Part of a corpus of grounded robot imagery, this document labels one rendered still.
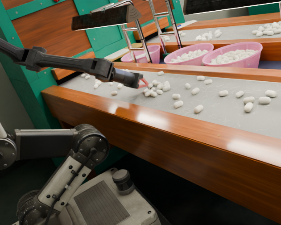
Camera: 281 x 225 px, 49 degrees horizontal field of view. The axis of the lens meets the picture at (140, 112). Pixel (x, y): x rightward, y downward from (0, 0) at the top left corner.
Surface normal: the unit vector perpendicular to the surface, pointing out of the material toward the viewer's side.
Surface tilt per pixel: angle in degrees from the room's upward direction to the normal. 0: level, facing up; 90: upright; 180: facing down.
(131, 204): 0
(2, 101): 90
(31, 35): 90
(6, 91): 90
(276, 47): 90
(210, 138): 0
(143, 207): 0
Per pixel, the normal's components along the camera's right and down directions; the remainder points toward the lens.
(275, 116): -0.32, -0.86
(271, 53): -0.75, 0.48
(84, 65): -0.37, -0.25
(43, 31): 0.58, 0.15
